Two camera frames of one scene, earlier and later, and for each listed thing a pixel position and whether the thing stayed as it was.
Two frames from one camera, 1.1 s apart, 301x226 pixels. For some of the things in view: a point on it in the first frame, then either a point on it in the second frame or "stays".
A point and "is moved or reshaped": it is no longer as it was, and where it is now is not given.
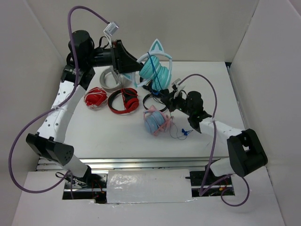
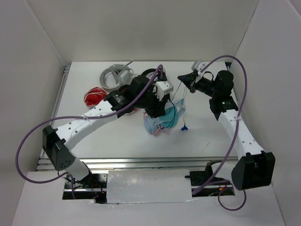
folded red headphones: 95,98 stays
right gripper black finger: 165,95 → 189,80
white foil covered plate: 142,186 stays
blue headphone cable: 186,133 is moved or reshaped
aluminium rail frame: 97,165 stays
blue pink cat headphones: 155,121 stays
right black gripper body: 180,104 → 206,86
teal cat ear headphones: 156,70 → 172,114
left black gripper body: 105,57 → 151,103
